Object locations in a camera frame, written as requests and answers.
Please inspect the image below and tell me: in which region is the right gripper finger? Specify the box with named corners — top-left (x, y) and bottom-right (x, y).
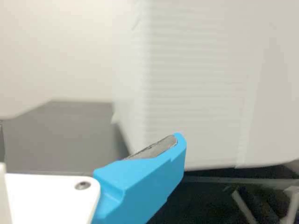
top-left (90, 132), bottom-right (187, 224)

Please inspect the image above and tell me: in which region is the incubator door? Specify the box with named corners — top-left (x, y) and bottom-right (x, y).
top-left (111, 0), bottom-right (299, 169)

